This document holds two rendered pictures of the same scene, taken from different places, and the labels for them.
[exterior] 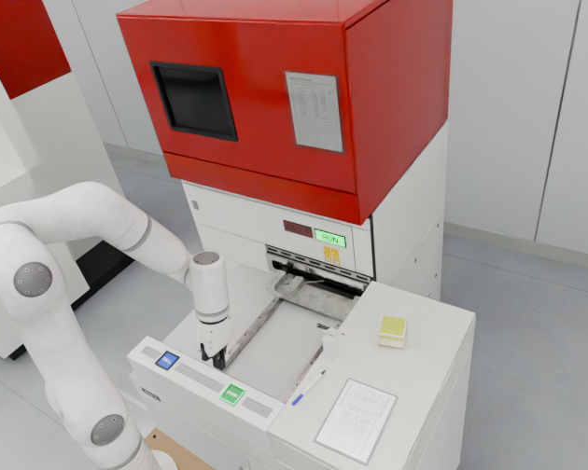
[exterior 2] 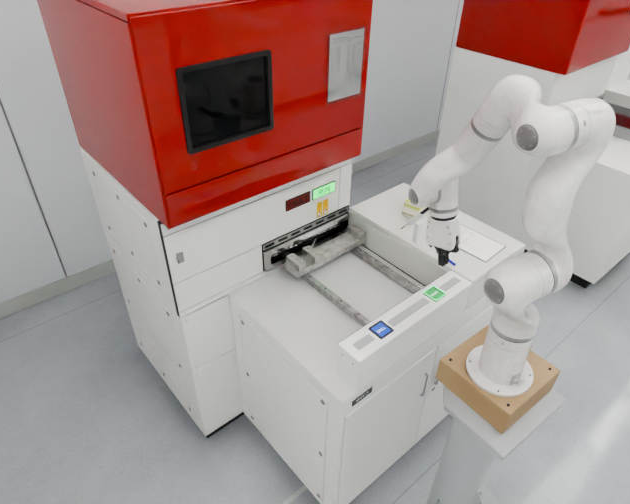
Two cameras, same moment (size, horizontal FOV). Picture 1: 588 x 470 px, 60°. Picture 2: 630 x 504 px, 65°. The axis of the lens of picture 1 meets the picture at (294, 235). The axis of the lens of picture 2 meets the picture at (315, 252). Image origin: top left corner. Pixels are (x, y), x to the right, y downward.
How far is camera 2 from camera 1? 1.88 m
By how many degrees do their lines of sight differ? 62
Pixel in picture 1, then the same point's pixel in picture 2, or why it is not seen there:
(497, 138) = not seen: hidden behind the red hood
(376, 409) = (467, 233)
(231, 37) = (287, 12)
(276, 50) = (325, 16)
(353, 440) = (488, 247)
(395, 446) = (494, 234)
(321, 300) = (335, 247)
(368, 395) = not seen: hidden behind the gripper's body
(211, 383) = (417, 305)
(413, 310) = (389, 200)
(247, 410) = (452, 288)
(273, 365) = (377, 296)
